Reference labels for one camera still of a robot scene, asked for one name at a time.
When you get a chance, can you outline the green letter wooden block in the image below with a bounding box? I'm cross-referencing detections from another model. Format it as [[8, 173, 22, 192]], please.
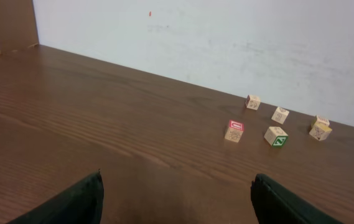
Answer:
[[264, 126, 289, 147]]

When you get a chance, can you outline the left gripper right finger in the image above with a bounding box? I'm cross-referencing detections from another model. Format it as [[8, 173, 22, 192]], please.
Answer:
[[251, 174, 339, 224]]

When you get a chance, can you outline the white block black drawing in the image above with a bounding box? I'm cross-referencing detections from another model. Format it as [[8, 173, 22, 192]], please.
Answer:
[[271, 107, 289, 124]]

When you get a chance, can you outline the red letter wooden block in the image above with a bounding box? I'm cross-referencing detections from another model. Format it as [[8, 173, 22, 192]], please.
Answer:
[[224, 120, 245, 142]]

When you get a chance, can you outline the yellow top wooden block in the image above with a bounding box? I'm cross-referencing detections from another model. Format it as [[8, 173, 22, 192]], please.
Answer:
[[309, 123, 332, 141]]

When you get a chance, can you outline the white block top right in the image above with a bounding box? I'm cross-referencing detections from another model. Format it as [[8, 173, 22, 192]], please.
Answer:
[[311, 115, 330, 127]]

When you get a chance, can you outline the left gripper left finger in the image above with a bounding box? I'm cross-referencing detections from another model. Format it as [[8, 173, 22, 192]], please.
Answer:
[[9, 171, 104, 224]]

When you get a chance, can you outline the white block top left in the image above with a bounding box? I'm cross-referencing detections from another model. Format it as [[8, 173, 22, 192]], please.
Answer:
[[245, 95, 261, 110]]

